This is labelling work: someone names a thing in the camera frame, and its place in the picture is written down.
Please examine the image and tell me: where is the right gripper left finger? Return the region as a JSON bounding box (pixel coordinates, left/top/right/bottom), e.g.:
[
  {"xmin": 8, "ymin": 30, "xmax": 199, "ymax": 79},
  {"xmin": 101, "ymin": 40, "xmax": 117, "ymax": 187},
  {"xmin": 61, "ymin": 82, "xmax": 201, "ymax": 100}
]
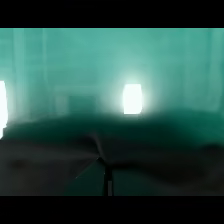
[{"xmin": 63, "ymin": 157, "xmax": 108, "ymax": 197}]

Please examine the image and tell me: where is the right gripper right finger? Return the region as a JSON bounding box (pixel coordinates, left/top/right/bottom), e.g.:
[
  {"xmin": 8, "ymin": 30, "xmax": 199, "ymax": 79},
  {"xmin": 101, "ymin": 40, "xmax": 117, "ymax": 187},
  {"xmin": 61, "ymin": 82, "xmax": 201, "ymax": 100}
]
[{"xmin": 109, "ymin": 165, "xmax": 161, "ymax": 197}]

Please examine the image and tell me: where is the black T-shirt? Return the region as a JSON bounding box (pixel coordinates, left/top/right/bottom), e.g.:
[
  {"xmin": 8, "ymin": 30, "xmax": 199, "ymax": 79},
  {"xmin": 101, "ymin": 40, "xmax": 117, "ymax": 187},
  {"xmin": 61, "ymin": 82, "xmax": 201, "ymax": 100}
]
[{"xmin": 0, "ymin": 109, "xmax": 224, "ymax": 197}]

